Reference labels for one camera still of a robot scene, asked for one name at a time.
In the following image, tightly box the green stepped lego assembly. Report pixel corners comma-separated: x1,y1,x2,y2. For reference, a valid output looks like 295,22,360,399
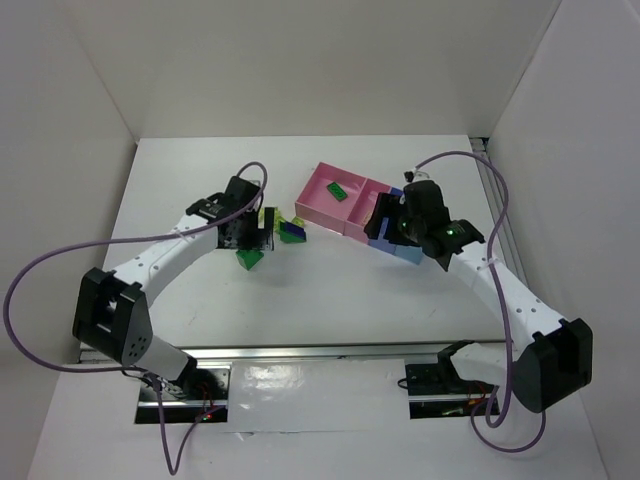
235,250,264,271

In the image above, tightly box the green 2x4 lego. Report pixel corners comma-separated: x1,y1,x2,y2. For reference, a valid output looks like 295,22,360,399
327,182,348,202

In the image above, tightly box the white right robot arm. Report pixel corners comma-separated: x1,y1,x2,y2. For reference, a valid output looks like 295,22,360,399
364,180,593,413

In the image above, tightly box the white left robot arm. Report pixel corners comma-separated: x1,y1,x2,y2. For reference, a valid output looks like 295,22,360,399
72,176,274,399

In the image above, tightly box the dark blue lego brick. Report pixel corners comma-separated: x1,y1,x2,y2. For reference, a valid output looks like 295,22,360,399
279,221,307,242

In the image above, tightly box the green lego under blue brick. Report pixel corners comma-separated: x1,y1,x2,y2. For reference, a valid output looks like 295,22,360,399
278,229,307,244

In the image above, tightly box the purple blue container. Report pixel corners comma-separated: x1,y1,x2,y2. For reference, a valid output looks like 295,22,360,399
368,218,397,255

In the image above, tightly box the large pink container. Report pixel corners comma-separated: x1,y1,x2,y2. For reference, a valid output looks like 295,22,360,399
295,162,366,235

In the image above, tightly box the light blue container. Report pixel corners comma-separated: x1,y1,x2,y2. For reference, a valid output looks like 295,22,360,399
394,245,424,265

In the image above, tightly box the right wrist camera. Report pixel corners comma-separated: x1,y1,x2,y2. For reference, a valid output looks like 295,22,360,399
403,169,431,183

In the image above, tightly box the aluminium side rail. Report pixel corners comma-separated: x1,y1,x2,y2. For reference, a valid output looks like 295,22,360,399
469,137,528,285

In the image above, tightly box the aluminium front rail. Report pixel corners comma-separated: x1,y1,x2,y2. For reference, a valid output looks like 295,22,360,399
79,341,506,362

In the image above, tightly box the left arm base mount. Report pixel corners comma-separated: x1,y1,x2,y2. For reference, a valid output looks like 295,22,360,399
123,362,231,425

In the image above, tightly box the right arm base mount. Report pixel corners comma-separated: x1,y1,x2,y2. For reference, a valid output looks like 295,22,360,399
397,341,500,420

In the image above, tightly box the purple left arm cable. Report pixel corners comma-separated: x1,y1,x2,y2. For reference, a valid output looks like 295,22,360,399
3,161,269,476

